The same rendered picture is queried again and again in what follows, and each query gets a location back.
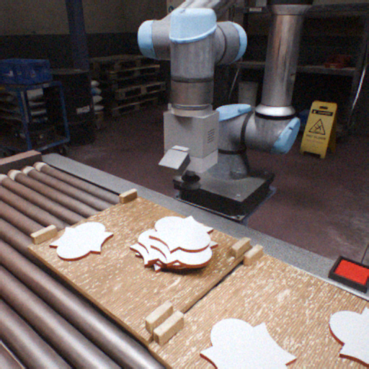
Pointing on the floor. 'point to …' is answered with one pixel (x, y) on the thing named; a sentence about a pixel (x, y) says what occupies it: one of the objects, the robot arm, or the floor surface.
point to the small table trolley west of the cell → (7, 149)
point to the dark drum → (71, 105)
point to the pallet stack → (125, 82)
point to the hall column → (79, 42)
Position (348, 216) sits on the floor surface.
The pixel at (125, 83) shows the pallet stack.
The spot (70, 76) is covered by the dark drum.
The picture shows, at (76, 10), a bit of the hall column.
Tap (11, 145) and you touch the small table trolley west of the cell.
